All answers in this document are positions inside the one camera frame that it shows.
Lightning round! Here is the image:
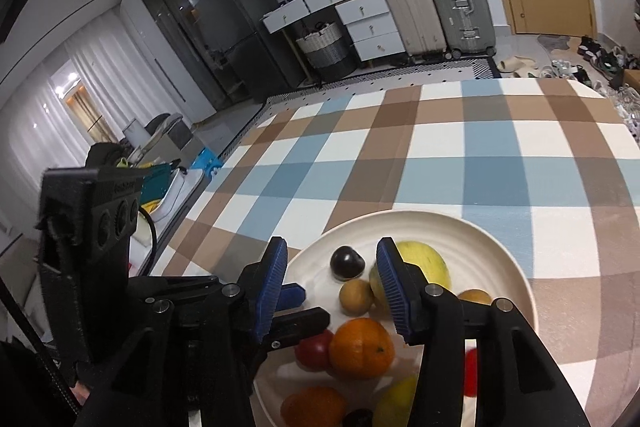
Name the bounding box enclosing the red tomato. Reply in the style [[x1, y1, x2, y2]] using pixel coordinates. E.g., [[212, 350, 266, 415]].
[[463, 348, 478, 398], [294, 329, 333, 372]]

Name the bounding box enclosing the dark plum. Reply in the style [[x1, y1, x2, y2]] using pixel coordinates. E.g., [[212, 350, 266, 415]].
[[330, 246, 366, 281]]

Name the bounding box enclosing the silver suitcase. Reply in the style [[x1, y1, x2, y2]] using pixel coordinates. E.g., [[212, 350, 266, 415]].
[[434, 0, 496, 58]]

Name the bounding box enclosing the small orange on plate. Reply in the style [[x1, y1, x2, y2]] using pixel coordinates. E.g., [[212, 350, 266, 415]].
[[280, 386, 348, 427]]

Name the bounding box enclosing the white drawer desk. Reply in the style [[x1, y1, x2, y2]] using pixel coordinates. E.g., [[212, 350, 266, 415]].
[[262, 0, 406, 62]]

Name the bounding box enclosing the yellow guava near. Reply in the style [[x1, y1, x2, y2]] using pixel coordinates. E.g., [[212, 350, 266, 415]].
[[369, 241, 451, 309]]

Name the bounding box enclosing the red tomato on plate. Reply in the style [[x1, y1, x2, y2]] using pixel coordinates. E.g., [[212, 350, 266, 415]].
[[294, 329, 333, 372]]

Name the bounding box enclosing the cream round plate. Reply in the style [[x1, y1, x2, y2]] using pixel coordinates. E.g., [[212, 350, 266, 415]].
[[252, 210, 539, 426]]

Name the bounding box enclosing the dark refrigerator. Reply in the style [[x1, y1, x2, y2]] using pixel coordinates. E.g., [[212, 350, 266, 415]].
[[142, 0, 306, 110]]

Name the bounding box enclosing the brown longan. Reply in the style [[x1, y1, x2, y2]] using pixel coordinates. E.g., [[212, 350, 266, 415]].
[[458, 288, 492, 306], [338, 279, 374, 317]]

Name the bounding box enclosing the woven laundry basket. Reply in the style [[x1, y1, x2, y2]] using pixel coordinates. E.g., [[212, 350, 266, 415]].
[[296, 23, 359, 82]]

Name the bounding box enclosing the large orange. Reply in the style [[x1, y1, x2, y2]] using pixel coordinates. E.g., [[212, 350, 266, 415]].
[[329, 317, 396, 381]]

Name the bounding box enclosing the beige suitcase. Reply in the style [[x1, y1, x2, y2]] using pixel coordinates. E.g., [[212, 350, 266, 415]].
[[386, 0, 447, 55]]

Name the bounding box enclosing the black camera box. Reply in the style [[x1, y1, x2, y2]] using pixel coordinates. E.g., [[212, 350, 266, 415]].
[[38, 166, 146, 386]]

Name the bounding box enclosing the yellow guava far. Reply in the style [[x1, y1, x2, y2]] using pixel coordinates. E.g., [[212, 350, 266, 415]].
[[372, 375, 418, 427]]

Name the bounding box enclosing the checkered tablecloth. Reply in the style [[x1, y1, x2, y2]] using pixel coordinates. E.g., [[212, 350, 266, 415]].
[[154, 79, 639, 426]]

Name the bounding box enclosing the yellow guava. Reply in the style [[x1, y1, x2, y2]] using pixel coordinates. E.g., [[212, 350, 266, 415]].
[[372, 375, 418, 427], [369, 241, 451, 309]]

